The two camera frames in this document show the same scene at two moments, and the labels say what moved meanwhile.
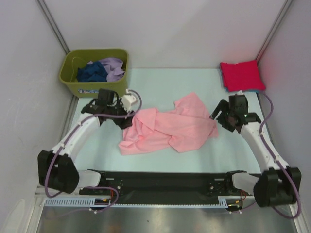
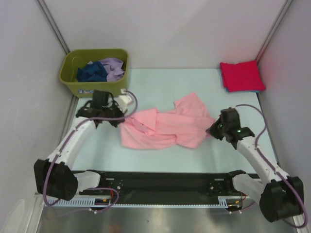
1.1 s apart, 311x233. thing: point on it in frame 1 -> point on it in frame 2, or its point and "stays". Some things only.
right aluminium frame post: x=286 y=6 stays
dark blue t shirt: x=94 y=72 stays
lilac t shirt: x=113 y=68 stays
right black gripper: x=223 y=106 -> x=212 y=129
